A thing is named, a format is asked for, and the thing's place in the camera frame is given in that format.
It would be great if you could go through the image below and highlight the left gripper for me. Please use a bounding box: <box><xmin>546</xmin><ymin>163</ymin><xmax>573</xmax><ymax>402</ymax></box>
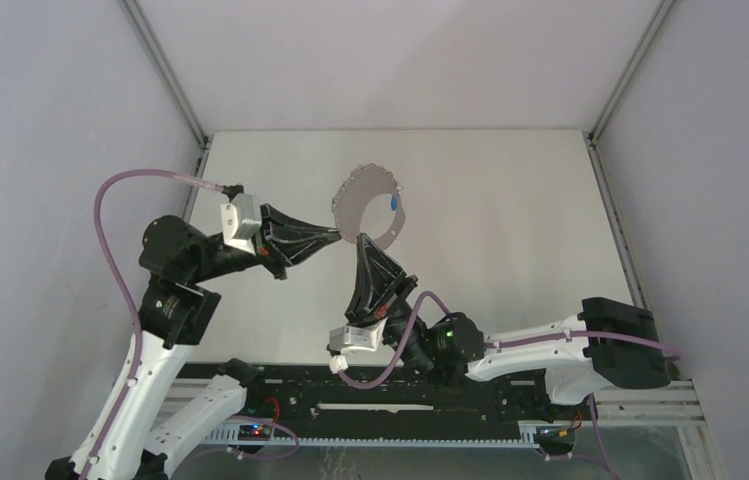
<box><xmin>189</xmin><ymin>200</ymin><xmax>341</xmax><ymax>282</ymax></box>

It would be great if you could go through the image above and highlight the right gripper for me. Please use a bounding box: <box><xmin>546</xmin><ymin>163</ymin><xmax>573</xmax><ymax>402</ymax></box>
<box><xmin>346</xmin><ymin>233</ymin><xmax>437</xmax><ymax>375</ymax></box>

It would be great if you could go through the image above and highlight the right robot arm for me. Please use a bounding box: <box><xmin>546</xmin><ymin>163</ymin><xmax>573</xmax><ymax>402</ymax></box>
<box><xmin>327</xmin><ymin>234</ymin><xmax>678</xmax><ymax>418</ymax></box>

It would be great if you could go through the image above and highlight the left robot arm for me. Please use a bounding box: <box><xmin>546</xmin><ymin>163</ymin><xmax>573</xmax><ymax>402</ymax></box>
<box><xmin>45</xmin><ymin>204</ymin><xmax>341</xmax><ymax>479</ymax></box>

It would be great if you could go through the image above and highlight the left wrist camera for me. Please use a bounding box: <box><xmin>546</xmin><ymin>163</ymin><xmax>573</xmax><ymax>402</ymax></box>
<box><xmin>220</xmin><ymin>193</ymin><xmax>262</xmax><ymax>255</ymax></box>

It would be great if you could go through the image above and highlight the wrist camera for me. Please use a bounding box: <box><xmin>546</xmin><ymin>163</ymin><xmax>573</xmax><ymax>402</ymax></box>
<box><xmin>220</xmin><ymin>193</ymin><xmax>262</xmax><ymax>255</ymax></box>
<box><xmin>326</xmin><ymin>319</ymin><xmax>387</xmax><ymax>374</ymax></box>

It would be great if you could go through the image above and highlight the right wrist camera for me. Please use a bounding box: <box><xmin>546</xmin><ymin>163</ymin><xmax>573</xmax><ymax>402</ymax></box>
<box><xmin>326</xmin><ymin>319</ymin><xmax>387</xmax><ymax>374</ymax></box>

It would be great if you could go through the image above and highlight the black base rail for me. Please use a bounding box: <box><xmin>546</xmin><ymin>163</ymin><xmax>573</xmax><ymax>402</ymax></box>
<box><xmin>181</xmin><ymin>362</ymin><xmax>604</xmax><ymax>444</ymax></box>

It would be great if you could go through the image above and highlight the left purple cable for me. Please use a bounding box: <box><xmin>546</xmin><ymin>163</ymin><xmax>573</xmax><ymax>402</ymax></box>
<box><xmin>77</xmin><ymin>169</ymin><xmax>245</xmax><ymax>480</ymax></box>

